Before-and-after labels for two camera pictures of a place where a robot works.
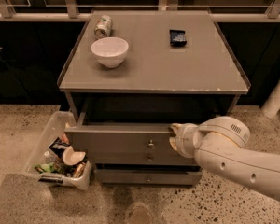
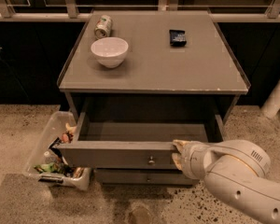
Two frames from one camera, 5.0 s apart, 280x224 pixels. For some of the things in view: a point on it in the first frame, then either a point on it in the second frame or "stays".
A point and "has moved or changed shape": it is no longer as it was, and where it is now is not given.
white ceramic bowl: (109, 52) stays
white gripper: (184, 139) -> (191, 155)
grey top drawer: (119, 139) has moved or changed shape
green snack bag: (51, 167) stays
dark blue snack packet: (177, 37) stays
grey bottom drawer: (151, 175) stays
